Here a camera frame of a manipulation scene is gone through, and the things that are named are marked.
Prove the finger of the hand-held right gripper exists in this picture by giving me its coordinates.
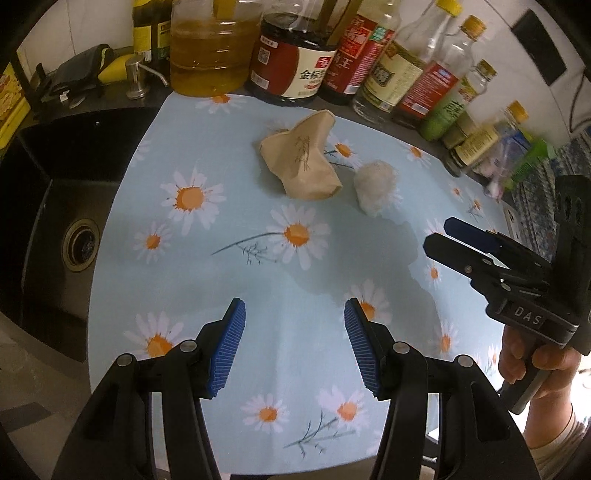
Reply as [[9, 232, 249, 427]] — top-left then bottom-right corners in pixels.
[[444, 218, 539, 268], [424, 233, 509, 289]]

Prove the brown paper bag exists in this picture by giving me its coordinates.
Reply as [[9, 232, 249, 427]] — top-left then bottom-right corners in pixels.
[[257, 111, 342, 201]]

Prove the black kitchen sink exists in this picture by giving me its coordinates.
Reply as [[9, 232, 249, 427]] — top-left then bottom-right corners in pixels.
[[0, 104, 160, 363]]

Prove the blue white carton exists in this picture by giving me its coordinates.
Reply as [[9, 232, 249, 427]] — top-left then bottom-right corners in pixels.
[[480, 129, 532, 183]]

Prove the clear bottle red blue label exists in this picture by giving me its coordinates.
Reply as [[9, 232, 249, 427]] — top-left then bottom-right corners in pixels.
[[392, 15, 488, 131]]

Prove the metal sink drain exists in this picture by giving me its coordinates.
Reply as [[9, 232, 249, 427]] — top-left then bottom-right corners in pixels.
[[62, 217, 101, 275]]

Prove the small dark bottle yellow cap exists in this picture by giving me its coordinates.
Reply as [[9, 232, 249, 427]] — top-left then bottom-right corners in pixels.
[[445, 100, 529, 178]]

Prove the large yellow oil jug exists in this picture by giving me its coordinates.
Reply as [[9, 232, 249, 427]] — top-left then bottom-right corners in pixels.
[[170, 0, 262, 97]]

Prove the yellow sponge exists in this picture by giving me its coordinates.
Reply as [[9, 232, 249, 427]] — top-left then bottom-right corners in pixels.
[[99, 53, 139, 84]]

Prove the metal soap dispenser pump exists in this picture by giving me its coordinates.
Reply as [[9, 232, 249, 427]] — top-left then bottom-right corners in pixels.
[[126, 53, 169, 100]]

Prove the blue patterned cloth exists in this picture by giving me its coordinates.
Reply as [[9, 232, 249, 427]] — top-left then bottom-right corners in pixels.
[[501, 136, 591, 264]]

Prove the red label sauce bottle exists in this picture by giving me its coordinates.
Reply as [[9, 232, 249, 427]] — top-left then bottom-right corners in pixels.
[[318, 0, 402, 106]]

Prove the small olive spice jar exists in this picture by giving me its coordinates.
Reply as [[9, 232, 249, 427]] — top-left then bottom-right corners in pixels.
[[442, 113, 476, 149]]

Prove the person's right hand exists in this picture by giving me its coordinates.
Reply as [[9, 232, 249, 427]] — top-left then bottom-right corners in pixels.
[[498, 329, 580, 416]]

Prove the green label oil bottle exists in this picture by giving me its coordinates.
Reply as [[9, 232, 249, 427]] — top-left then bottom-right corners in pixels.
[[131, 0, 174, 61]]

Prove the person's right forearm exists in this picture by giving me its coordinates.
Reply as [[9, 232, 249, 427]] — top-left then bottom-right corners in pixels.
[[524, 397, 589, 480]]

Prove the clear bottle beige label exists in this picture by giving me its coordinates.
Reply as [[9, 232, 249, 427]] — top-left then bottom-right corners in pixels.
[[353, 0, 464, 124]]

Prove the dark soy sauce jug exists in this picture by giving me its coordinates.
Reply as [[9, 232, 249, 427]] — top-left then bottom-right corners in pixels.
[[245, 0, 338, 106]]

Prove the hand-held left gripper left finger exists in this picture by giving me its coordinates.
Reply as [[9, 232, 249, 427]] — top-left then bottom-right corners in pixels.
[[51, 298, 247, 480]]

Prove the light blue daisy tablecloth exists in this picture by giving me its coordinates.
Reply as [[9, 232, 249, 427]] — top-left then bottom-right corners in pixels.
[[85, 90, 522, 472]]

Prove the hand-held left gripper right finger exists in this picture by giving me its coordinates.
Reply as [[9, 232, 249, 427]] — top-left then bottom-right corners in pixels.
[[344, 298, 539, 480]]

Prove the black wall socket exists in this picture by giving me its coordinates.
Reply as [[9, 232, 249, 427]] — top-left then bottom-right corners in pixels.
[[512, 9, 568, 86]]

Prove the dark kitchen faucet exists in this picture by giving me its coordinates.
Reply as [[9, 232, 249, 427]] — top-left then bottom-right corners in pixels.
[[14, 48, 47, 107]]

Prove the yellow printed package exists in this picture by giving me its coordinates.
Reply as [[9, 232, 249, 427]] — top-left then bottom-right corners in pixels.
[[0, 65, 31, 148]]

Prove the small white tissue ball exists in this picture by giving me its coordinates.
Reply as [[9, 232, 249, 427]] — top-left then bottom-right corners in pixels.
[[353, 159, 400, 217]]

